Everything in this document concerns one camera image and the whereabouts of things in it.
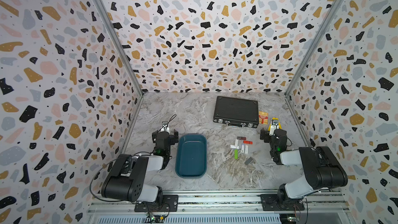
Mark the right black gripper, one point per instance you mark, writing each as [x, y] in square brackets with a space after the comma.
[273, 134]

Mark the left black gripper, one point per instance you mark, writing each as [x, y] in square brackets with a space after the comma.
[165, 134]

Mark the teal plastic storage box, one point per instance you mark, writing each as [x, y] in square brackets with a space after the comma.
[191, 159]

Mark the grey usb flash drive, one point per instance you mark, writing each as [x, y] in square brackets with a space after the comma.
[249, 161]

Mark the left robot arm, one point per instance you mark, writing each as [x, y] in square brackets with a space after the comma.
[125, 181]

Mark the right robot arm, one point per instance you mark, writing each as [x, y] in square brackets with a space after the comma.
[321, 169]

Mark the red yellow small card box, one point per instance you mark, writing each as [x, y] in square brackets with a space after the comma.
[263, 118]

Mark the yellow triangular plastic piece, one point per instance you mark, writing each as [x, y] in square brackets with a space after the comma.
[275, 121]

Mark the black briefcase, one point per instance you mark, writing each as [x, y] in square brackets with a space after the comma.
[236, 112]

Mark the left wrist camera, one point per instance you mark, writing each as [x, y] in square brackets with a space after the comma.
[165, 128]

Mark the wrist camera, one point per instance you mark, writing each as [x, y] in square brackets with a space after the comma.
[165, 128]
[272, 128]

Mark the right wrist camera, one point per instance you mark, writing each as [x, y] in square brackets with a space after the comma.
[272, 128]

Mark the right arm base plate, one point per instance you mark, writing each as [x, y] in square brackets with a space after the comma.
[272, 202]

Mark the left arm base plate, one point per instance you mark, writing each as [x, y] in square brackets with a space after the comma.
[166, 203]

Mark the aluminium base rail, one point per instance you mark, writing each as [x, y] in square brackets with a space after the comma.
[245, 206]

